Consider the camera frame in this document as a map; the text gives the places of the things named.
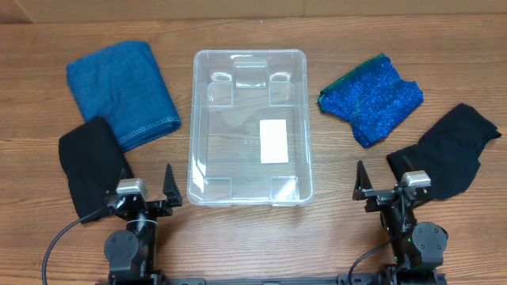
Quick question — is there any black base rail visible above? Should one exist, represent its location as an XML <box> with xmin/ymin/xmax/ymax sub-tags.
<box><xmin>94</xmin><ymin>272</ymin><xmax>448</xmax><ymax>285</ymax></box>

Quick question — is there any black cable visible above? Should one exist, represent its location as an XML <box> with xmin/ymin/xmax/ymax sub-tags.
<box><xmin>347</xmin><ymin>189</ymin><xmax>406</xmax><ymax>285</ymax></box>
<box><xmin>41</xmin><ymin>203</ymin><xmax>112</xmax><ymax>285</ymax></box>

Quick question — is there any clear plastic container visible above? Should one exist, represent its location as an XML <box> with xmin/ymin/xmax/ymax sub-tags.
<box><xmin>187</xmin><ymin>49</ymin><xmax>314</xmax><ymax>207</ymax></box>

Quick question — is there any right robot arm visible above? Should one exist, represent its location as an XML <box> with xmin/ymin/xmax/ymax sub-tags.
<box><xmin>347</xmin><ymin>161</ymin><xmax>448</xmax><ymax>285</ymax></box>

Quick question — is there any blue denim cloth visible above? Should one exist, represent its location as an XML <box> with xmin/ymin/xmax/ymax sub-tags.
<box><xmin>67</xmin><ymin>40</ymin><xmax>181</xmax><ymax>152</ymax></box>

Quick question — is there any left black cable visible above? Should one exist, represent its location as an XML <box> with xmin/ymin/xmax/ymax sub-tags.
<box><xmin>41</xmin><ymin>203</ymin><xmax>112</xmax><ymax>285</ymax></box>

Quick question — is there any black cloth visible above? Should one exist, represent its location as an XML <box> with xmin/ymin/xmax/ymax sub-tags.
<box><xmin>59</xmin><ymin>116</ymin><xmax>134</xmax><ymax>224</ymax></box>
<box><xmin>387</xmin><ymin>104</ymin><xmax>501</xmax><ymax>200</ymax></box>

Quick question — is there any right black cable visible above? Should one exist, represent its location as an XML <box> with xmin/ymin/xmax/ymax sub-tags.
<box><xmin>347</xmin><ymin>189</ymin><xmax>406</xmax><ymax>285</ymax></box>

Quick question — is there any sparkly blue garment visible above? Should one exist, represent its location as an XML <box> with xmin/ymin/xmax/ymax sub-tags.
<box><xmin>318</xmin><ymin>54</ymin><xmax>424</xmax><ymax>148</ymax></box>

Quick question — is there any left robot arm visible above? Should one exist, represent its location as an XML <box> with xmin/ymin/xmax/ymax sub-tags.
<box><xmin>104</xmin><ymin>165</ymin><xmax>182</xmax><ymax>284</ymax></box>

